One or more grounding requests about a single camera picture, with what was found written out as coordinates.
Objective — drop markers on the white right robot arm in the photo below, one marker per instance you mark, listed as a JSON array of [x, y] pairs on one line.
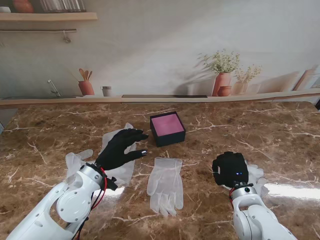
[[255, 217]]

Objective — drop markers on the black box with pink inside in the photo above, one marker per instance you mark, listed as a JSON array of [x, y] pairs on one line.
[[166, 125]]

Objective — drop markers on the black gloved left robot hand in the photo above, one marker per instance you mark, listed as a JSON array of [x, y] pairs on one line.
[[117, 150]]

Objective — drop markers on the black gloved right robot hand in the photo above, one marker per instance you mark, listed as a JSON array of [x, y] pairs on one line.
[[231, 167]]

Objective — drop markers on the translucent white glove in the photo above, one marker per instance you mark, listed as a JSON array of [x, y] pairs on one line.
[[123, 172], [165, 185], [72, 162], [260, 180]]

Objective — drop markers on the printed kitchen scene backdrop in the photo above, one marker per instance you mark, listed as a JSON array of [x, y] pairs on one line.
[[160, 50]]

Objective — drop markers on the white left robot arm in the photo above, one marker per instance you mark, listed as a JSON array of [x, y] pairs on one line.
[[50, 212]]

